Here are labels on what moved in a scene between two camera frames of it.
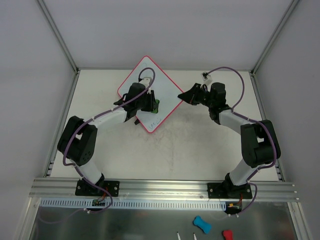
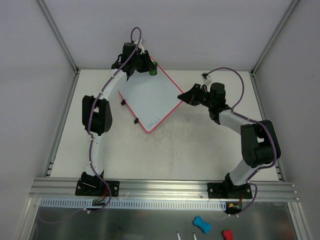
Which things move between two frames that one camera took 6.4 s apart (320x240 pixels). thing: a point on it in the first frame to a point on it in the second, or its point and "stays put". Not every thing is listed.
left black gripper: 151,101 to 144,63
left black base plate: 83,188 stays put
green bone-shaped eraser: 156,106 to 153,72
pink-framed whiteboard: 166,91 stays put
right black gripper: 198,93 stays put
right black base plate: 221,190 stays put
